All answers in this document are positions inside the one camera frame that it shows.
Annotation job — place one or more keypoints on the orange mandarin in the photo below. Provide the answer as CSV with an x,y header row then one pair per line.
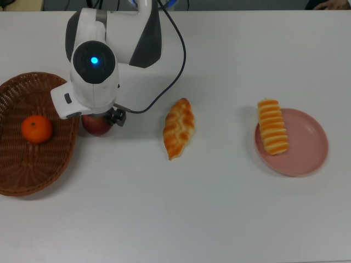
x,y
37,129

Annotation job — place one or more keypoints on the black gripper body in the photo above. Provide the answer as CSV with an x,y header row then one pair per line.
x,y
118,116

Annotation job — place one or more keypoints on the person's hand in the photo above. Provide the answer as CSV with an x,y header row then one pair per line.
x,y
337,5

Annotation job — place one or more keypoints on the brown woven basket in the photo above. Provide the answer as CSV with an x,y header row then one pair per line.
x,y
33,167

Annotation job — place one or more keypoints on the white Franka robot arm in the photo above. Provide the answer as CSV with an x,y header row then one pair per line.
x,y
90,90

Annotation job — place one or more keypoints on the red apple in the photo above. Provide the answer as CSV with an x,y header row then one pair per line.
x,y
96,127

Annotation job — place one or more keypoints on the braided bread loaf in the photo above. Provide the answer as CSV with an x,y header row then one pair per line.
x,y
178,128

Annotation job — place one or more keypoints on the pink plate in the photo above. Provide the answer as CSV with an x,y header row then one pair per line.
x,y
307,148

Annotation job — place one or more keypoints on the striped bread roll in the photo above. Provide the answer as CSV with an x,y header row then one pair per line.
x,y
272,128

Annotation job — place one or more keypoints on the brown cardboard box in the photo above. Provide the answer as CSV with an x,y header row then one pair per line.
x,y
27,5

